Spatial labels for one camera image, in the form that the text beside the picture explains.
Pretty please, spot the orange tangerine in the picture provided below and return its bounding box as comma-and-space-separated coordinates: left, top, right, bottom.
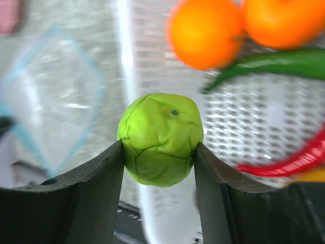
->
241, 1, 324, 49
166, 1, 245, 70

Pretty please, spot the red chili pepper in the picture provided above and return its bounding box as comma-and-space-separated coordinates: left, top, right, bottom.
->
235, 129, 324, 177

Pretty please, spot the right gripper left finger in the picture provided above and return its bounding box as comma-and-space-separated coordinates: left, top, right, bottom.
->
1, 141, 124, 243

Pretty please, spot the green wrinkled fruit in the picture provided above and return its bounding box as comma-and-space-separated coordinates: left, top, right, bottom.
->
117, 93, 204, 188

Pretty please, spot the white plastic basket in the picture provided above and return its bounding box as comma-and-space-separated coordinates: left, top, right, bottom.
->
115, 1, 324, 243

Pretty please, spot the green chili pepper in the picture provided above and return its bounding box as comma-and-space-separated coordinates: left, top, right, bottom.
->
201, 47, 324, 95

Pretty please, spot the clear zip top bag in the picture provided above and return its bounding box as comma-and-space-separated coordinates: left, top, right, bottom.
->
1, 26, 105, 177

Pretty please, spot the pink dotted plate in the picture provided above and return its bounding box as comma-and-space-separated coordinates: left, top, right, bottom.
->
1, 0, 23, 36

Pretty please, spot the yellow orange mango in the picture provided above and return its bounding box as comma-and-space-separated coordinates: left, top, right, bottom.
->
293, 167, 325, 182

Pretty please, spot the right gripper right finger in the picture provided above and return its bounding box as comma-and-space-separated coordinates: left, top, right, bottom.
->
194, 143, 324, 243

